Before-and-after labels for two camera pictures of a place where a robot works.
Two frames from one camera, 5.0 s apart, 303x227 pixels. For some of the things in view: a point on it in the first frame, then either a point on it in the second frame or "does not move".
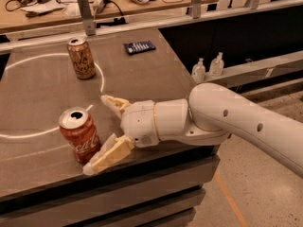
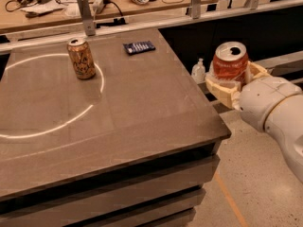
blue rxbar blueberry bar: [134, 47] does not move
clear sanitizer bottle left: [199, 71] does not move
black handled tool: [31, 14] does not move
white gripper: [138, 122] → [264, 98]
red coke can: [79, 128] → [230, 60]
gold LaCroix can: [81, 58] does not move
